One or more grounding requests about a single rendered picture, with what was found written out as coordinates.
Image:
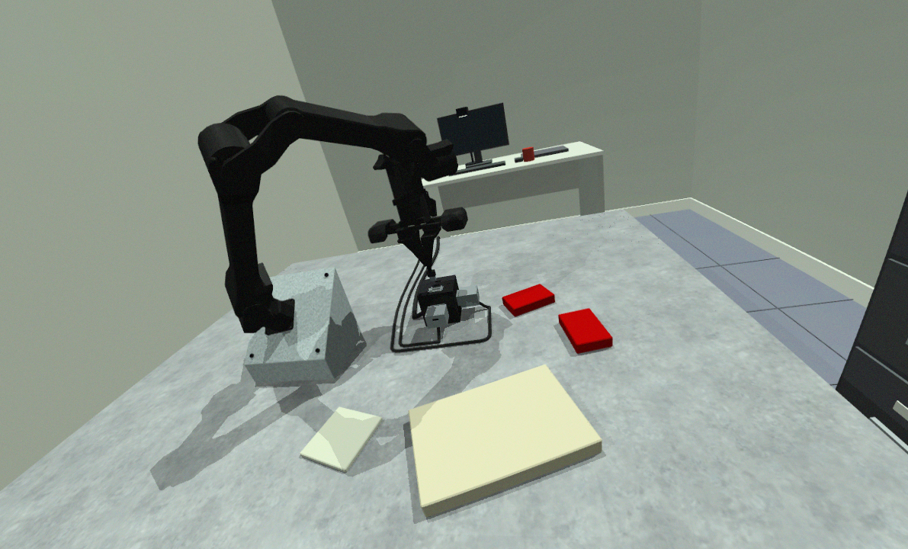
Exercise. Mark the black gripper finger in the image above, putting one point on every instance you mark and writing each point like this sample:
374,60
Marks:
427,244
415,246

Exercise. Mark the red cube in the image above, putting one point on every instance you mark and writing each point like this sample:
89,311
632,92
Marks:
585,331
528,299

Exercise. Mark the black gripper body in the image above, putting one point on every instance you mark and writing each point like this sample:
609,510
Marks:
413,209

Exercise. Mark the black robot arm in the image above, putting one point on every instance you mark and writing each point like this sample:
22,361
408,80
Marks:
235,166

